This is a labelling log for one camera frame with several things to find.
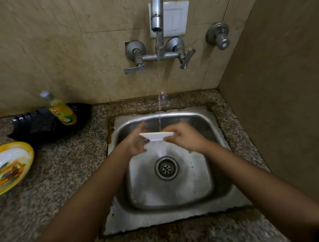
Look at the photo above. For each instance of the chrome wall mixer faucet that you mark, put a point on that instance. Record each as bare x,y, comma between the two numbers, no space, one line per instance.
158,42

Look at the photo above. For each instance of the person's left forearm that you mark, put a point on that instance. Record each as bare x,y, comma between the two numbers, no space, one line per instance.
92,199

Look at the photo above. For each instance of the small white plate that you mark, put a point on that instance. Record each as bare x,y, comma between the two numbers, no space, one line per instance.
156,136

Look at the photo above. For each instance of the white wall switch plate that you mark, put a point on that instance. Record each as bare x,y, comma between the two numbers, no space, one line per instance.
174,18

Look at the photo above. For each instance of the person's left hand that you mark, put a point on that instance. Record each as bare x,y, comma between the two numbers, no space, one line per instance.
135,144

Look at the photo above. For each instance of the person's left thumb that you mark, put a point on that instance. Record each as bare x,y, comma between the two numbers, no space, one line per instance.
141,127

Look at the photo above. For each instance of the yellow rimmed printed plate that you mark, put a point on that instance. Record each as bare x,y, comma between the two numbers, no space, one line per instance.
12,165

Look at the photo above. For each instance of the person's right fingers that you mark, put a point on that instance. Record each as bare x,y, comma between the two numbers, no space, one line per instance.
169,133

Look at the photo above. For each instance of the yellow dish soap bottle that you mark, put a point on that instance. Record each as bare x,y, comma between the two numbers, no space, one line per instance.
60,109

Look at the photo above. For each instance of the black plastic bag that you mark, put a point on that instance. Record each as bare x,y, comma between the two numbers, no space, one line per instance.
47,124

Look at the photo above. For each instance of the person's right forearm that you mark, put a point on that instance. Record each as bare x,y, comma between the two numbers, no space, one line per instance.
259,192

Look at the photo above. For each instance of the chrome wall valve knob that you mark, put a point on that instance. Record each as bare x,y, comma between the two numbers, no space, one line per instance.
218,35

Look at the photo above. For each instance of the person's right hand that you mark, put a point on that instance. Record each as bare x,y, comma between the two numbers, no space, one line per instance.
187,137

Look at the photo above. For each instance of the round metal sink drain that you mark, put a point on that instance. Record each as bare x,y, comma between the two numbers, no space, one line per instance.
166,168

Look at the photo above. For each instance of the stainless steel sink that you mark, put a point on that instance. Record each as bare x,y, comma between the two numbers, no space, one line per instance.
169,172

